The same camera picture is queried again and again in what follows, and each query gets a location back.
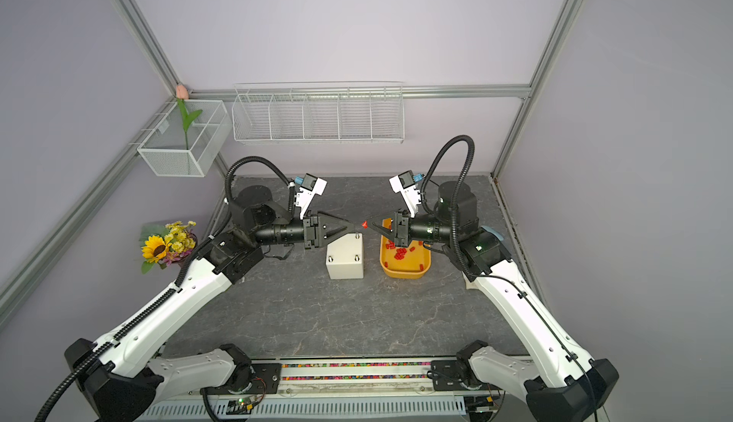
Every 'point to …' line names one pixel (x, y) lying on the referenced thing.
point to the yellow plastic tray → (403, 262)
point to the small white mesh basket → (164, 148)
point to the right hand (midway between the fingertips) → (368, 223)
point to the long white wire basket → (366, 112)
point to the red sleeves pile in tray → (400, 252)
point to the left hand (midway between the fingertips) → (352, 230)
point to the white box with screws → (345, 257)
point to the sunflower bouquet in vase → (166, 244)
